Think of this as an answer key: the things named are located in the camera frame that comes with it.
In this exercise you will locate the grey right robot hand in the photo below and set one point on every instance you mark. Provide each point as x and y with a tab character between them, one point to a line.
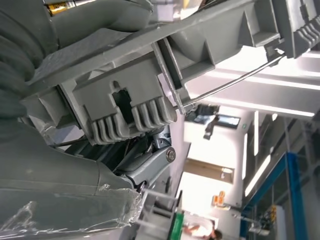
50	185

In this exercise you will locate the blue metal shelf rack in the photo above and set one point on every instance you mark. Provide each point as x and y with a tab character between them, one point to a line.
293	185

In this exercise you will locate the green plastic crate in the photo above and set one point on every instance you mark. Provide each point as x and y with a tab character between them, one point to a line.
176	228

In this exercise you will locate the person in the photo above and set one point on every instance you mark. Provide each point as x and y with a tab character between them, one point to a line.
200	232

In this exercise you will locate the white ceiling light strip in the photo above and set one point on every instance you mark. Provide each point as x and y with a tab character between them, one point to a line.
257	175
256	132
244	155

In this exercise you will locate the orange wall sign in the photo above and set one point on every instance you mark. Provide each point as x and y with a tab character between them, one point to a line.
219	198

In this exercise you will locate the black wall screen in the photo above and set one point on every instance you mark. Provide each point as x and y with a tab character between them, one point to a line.
225	121

